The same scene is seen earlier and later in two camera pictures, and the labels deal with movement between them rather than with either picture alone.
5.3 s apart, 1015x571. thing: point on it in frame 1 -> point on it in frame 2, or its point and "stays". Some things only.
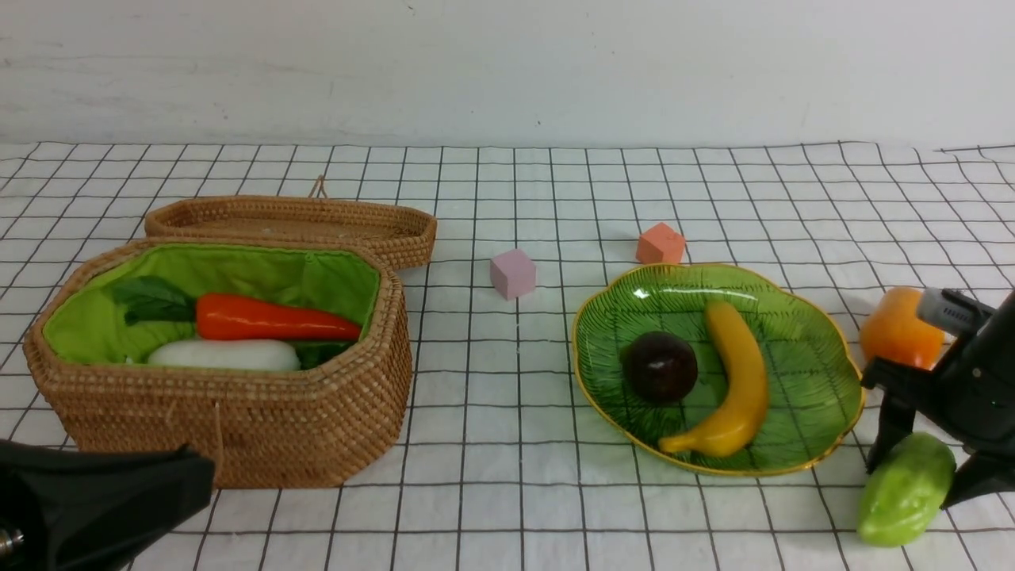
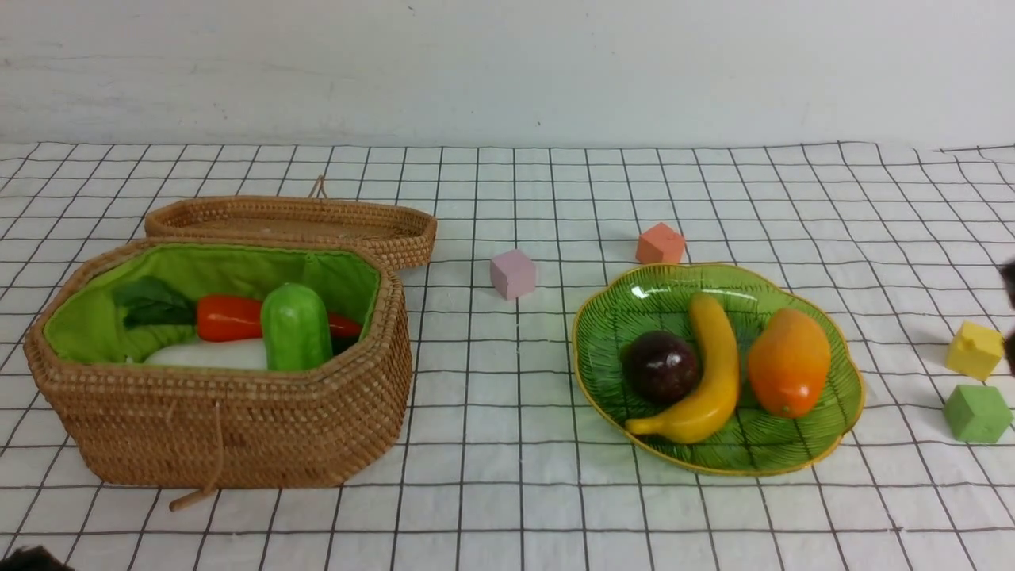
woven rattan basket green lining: (89, 327) stays
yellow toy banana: (747, 393) -> (711, 400)
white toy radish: (231, 354) stays
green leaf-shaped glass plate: (813, 368) stays
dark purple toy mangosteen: (659, 367) stays
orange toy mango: (892, 329) -> (789, 364)
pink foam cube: (512, 274) stays
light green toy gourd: (905, 489) -> (296, 328)
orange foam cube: (660, 245) stays
